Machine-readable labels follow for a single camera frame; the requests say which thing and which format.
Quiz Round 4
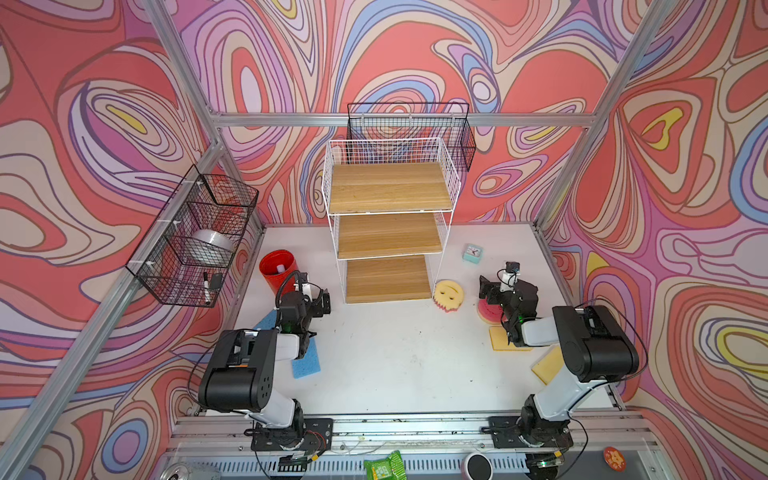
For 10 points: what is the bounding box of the pink smiley scrub sponge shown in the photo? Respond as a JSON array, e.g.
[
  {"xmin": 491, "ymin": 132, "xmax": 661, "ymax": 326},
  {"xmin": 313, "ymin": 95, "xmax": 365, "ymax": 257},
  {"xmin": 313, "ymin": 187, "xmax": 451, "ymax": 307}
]
[{"xmin": 477, "ymin": 299, "xmax": 504, "ymax": 325}]

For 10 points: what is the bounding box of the yellow pink smiley sponge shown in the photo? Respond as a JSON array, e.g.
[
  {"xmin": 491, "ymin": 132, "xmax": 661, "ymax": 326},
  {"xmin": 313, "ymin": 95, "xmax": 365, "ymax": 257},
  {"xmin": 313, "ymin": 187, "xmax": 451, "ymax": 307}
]
[{"xmin": 432, "ymin": 279, "xmax": 465, "ymax": 313}]

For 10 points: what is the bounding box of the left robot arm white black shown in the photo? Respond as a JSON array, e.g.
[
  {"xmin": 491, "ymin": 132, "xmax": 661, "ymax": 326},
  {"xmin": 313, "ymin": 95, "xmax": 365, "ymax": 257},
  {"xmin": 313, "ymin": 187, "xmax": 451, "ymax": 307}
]
[{"xmin": 197, "ymin": 288, "xmax": 331, "ymax": 437}]

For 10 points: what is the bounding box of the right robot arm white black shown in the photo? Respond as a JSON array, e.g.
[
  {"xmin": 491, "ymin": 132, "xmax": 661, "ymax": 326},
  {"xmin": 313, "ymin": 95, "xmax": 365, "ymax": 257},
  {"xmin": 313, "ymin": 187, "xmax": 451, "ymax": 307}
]
[{"xmin": 479, "ymin": 272, "xmax": 640, "ymax": 444}]

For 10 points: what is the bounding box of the blue rectangular sponge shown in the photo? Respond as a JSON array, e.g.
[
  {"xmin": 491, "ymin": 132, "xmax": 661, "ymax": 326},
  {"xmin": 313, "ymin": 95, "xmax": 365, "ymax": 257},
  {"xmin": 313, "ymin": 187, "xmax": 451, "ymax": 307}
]
[
  {"xmin": 251, "ymin": 310, "xmax": 277, "ymax": 331},
  {"xmin": 291, "ymin": 338, "xmax": 321, "ymax": 379}
]

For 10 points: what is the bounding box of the yellow rectangular sponge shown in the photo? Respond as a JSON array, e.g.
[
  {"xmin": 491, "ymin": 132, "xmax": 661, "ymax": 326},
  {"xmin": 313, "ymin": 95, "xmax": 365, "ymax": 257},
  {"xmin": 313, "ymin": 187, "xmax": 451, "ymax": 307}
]
[{"xmin": 489, "ymin": 325, "xmax": 532, "ymax": 352}]

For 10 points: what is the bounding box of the red cylindrical cup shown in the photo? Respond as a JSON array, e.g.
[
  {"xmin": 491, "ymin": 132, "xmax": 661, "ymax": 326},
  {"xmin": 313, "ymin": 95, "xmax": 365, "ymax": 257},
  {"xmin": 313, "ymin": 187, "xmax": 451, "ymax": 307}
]
[{"xmin": 258, "ymin": 249, "xmax": 298, "ymax": 294}]

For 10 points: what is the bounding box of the yellow sponge near right edge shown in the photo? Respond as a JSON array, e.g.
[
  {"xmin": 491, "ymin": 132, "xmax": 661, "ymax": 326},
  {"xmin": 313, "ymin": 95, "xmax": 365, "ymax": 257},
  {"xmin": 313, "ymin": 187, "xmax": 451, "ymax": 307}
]
[{"xmin": 531, "ymin": 345, "xmax": 565, "ymax": 385}]

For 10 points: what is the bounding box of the mint square alarm clock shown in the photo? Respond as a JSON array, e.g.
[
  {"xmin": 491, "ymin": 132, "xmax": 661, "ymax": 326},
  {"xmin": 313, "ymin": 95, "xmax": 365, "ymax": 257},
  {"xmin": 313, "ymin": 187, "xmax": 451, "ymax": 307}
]
[{"xmin": 462, "ymin": 244, "xmax": 484, "ymax": 265}]

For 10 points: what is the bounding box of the black marker pen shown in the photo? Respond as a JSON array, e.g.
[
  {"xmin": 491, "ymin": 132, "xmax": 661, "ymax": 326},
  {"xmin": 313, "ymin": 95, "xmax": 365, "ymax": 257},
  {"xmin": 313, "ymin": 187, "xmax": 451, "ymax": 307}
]
[{"xmin": 202, "ymin": 271, "xmax": 212, "ymax": 306}]

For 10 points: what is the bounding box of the black white round speaker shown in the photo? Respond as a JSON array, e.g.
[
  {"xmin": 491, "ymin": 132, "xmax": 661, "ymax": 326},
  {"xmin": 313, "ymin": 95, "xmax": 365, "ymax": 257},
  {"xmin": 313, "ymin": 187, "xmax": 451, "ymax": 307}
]
[{"xmin": 460, "ymin": 452, "xmax": 494, "ymax": 480}]

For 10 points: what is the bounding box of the red round sticker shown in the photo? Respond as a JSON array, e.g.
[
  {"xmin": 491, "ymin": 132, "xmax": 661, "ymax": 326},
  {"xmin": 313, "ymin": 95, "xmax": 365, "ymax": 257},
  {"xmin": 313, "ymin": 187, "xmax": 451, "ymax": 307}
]
[{"xmin": 603, "ymin": 446, "xmax": 627, "ymax": 472}]

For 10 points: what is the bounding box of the green snack packet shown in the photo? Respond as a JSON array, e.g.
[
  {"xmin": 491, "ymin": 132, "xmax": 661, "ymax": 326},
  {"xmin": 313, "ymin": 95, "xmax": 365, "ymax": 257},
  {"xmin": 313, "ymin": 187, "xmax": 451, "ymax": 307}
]
[{"xmin": 363, "ymin": 450, "xmax": 407, "ymax": 480}]

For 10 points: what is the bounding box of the silver metal can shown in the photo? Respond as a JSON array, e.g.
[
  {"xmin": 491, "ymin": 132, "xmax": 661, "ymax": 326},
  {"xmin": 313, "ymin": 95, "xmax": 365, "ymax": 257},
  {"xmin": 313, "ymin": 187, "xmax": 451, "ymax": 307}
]
[{"xmin": 159, "ymin": 462, "xmax": 221, "ymax": 480}]

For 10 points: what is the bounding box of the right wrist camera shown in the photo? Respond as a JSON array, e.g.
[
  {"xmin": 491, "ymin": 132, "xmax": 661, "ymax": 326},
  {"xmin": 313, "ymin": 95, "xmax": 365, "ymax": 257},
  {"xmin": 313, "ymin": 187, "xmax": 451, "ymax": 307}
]
[{"xmin": 500, "ymin": 261, "xmax": 520, "ymax": 289}]

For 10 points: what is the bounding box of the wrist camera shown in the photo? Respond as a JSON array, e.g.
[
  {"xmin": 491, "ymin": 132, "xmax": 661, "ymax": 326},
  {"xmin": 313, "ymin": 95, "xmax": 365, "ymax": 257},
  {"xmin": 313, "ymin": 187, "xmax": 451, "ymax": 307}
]
[
  {"xmin": 295, "ymin": 271, "xmax": 313, "ymax": 299},
  {"xmin": 500, "ymin": 261, "xmax": 520, "ymax": 289}
]

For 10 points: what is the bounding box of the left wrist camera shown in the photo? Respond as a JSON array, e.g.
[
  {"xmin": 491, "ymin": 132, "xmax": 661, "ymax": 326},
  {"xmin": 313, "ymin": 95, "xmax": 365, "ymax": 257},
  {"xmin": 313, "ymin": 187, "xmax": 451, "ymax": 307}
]
[{"xmin": 295, "ymin": 271, "xmax": 313, "ymax": 299}]

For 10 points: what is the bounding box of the black wire basket left wall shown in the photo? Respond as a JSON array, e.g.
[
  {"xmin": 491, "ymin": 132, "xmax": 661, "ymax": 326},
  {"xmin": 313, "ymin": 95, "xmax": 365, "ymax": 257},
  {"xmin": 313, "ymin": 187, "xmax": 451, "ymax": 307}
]
[{"xmin": 126, "ymin": 166, "xmax": 259, "ymax": 308}]

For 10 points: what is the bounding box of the black wire basket wall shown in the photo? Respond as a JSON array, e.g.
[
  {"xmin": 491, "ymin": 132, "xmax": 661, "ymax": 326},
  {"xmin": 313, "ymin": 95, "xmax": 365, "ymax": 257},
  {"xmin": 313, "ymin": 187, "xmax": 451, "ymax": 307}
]
[
  {"xmin": 126, "ymin": 166, "xmax": 259, "ymax": 308},
  {"xmin": 347, "ymin": 100, "xmax": 476, "ymax": 173}
]

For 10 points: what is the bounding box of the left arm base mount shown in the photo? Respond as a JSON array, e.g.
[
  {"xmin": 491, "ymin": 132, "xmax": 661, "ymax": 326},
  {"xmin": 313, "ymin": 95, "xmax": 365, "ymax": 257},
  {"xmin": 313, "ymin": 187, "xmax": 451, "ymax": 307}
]
[{"xmin": 243, "ymin": 417, "xmax": 334, "ymax": 477}]

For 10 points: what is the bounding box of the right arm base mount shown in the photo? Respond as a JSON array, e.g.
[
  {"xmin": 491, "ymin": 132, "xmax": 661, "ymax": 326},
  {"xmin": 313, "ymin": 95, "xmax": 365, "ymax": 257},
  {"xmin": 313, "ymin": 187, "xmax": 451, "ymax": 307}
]
[{"xmin": 480, "ymin": 413, "xmax": 574, "ymax": 471}]

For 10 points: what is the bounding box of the white wire wooden shelf rack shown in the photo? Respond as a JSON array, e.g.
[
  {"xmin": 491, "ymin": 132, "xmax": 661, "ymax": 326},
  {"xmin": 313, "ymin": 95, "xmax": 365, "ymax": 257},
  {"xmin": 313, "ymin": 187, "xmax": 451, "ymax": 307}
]
[{"xmin": 321, "ymin": 137, "xmax": 462, "ymax": 304}]

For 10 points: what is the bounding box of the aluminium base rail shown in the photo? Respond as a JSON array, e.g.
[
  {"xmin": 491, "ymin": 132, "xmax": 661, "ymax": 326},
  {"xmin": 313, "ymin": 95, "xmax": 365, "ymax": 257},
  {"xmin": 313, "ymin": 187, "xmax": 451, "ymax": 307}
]
[{"xmin": 150, "ymin": 410, "xmax": 676, "ymax": 479}]

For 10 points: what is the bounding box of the black wire basket back wall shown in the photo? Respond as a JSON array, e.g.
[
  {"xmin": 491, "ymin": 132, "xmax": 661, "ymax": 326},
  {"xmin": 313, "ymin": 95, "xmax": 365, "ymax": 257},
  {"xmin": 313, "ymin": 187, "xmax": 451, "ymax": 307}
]
[{"xmin": 347, "ymin": 100, "xmax": 476, "ymax": 173}]

